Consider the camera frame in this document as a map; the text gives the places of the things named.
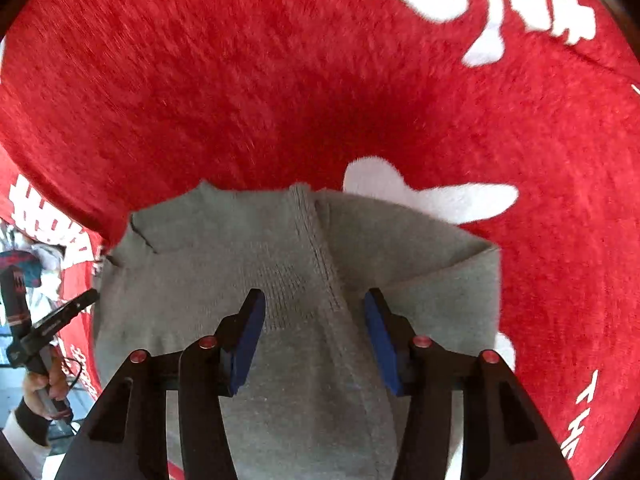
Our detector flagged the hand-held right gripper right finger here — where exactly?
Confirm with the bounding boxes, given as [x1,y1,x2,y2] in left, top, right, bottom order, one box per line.
[363,287,576,480]

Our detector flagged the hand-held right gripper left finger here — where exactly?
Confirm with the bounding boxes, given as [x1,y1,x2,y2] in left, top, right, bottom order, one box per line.
[55,287,267,480]

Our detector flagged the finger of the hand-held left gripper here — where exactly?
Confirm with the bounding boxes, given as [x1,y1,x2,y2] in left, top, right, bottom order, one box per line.
[0,266,32,333]
[30,287,100,342]

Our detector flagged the grey knit sweater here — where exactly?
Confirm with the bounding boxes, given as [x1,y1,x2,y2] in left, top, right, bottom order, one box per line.
[91,181,502,480]

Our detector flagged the person's left forearm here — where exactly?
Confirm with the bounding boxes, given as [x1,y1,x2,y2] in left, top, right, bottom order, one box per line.
[0,397,53,476]

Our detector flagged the person's left hand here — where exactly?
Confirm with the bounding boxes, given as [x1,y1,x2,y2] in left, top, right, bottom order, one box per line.
[22,349,71,421]

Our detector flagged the dark plaid cloth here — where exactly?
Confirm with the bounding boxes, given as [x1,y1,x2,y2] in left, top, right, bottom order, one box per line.
[0,251,41,288]

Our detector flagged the white printed cloth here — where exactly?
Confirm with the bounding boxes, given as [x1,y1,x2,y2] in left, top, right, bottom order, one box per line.
[0,225,66,306]

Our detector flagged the red printed blanket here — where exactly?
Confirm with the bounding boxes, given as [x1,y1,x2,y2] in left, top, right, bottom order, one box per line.
[0,0,640,480]

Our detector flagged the black cable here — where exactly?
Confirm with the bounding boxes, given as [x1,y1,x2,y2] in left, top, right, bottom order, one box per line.
[60,355,86,433]

